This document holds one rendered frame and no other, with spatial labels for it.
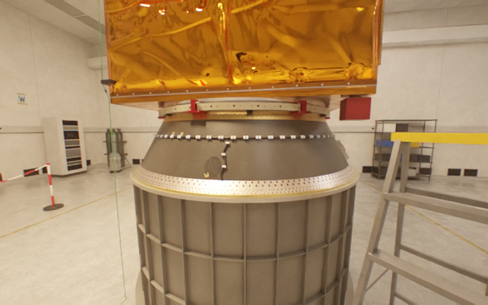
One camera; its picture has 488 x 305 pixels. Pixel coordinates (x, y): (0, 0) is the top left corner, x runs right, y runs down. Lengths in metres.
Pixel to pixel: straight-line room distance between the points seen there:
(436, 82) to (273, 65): 7.50
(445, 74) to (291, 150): 7.73
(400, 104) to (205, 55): 7.09
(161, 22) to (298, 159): 1.34
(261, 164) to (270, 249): 0.51
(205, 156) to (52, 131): 7.59
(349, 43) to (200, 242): 1.48
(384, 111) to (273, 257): 6.85
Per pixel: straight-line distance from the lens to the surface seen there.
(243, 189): 1.03
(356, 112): 1.38
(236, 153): 1.11
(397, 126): 7.18
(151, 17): 1.74
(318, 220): 1.31
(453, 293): 1.16
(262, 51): 1.33
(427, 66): 8.42
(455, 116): 8.74
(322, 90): 1.30
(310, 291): 1.58
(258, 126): 1.20
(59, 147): 8.34
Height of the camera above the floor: 1.52
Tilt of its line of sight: 7 degrees down
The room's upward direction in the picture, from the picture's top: straight up
